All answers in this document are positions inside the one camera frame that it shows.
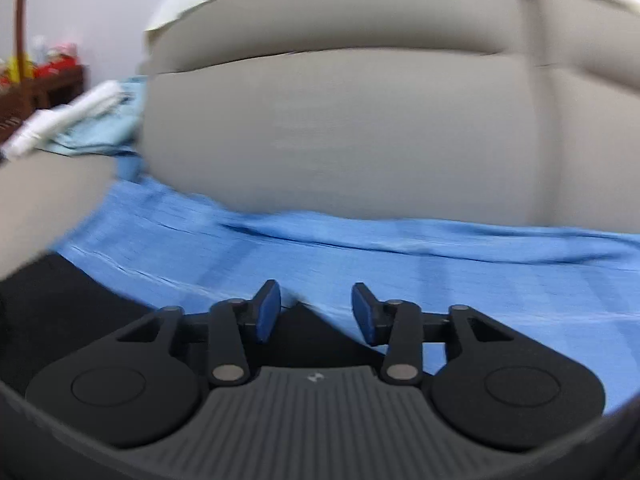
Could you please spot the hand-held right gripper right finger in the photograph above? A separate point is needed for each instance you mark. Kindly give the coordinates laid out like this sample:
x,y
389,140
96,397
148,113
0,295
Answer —
x,y
362,312

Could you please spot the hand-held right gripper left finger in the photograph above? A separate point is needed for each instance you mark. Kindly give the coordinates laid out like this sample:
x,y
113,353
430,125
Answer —
x,y
268,310

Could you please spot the black pants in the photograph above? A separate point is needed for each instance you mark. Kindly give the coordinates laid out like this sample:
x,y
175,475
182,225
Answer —
x,y
60,310

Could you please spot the blue bed sheet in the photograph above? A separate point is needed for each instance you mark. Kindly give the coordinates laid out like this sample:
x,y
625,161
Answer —
x,y
400,270

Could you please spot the grey blurred cloth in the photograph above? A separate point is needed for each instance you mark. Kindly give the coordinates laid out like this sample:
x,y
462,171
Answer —
x,y
45,210

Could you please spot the light blue cloth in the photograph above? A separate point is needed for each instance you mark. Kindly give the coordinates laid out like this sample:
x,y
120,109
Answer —
x,y
100,130

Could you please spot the white blurred object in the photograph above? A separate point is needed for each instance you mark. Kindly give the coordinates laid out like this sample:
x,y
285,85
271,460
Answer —
x,y
55,120

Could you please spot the dark wooden cabinet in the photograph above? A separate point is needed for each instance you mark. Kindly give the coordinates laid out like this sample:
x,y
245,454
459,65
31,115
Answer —
x,y
55,87

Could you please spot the red toy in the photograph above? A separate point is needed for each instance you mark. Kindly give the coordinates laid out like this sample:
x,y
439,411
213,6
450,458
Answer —
x,y
60,62

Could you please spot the yellow toy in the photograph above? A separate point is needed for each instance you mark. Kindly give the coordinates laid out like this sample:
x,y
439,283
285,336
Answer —
x,y
20,67

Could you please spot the dark wooden chair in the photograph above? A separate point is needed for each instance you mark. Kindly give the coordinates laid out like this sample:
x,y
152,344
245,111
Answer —
x,y
20,25

